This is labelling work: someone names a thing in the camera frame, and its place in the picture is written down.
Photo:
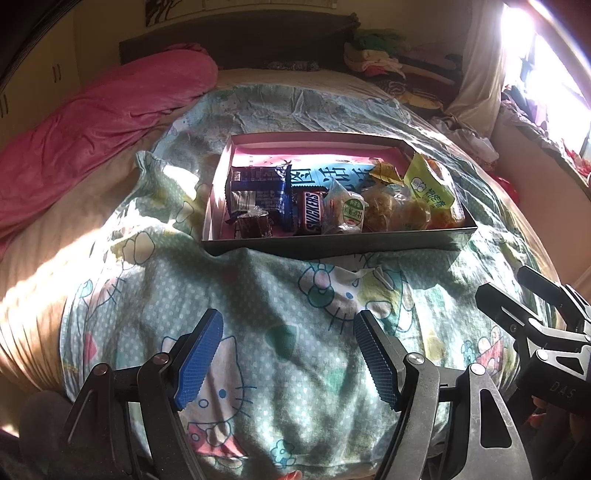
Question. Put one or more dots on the brown chocolate bar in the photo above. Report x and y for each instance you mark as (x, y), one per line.
(310, 212)

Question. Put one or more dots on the cartoon printed quilt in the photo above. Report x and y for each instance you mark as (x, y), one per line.
(300, 323)

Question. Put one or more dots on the white crumpled cloth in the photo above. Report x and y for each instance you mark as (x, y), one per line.
(466, 138)

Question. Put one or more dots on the dark red roll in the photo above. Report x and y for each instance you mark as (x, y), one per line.
(254, 226)

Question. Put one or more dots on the cream wardrobe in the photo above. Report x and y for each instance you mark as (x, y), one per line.
(37, 69)

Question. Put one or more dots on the round pastry with green label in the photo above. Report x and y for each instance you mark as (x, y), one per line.
(346, 210)

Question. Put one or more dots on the bright window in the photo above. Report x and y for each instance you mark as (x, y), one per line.
(554, 69)

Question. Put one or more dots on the pink blanket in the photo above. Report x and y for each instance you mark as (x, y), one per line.
(115, 110)

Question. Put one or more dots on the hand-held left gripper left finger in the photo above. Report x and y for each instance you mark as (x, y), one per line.
(198, 360)

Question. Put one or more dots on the clear floss pastry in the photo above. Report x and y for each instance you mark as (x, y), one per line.
(381, 210)

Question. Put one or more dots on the dark patterned cloth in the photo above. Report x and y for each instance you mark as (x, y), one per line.
(295, 64)

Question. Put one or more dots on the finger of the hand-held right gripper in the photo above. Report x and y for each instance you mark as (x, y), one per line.
(547, 284)
(501, 302)

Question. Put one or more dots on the beige curtain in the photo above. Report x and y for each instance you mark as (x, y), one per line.
(480, 69)

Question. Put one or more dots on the dark blue cookie packet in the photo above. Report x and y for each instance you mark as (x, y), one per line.
(261, 191)

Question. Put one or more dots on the beige bed sheet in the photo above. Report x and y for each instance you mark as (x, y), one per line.
(37, 286)

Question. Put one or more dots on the yellow snack packet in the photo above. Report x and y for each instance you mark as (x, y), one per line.
(385, 173)

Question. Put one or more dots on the windowsill clothes heap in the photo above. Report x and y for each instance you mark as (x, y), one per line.
(531, 110)

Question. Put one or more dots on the wall painting with branches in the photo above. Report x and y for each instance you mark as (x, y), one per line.
(166, 8)

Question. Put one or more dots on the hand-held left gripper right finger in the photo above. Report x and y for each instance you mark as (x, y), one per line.
(376, 360)

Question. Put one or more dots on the orange bread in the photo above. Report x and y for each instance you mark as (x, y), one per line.
(457, 210)

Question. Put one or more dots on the red cloth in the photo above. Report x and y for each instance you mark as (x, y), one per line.
(508, 189)

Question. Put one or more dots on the dark cardboard box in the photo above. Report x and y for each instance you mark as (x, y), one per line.
(346, 244)

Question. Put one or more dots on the pile of folded clothes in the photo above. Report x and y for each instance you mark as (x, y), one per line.
(401, 74)

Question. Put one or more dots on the person's right hand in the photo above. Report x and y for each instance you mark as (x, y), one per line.
(538, 415)

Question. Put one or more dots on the pink and blue book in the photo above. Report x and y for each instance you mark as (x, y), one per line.
(323, 177)

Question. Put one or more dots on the green milk snack packet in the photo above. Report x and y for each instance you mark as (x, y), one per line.
(427, 184)

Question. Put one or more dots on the dark grey headboard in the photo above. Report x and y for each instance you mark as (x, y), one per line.
(258, 41)

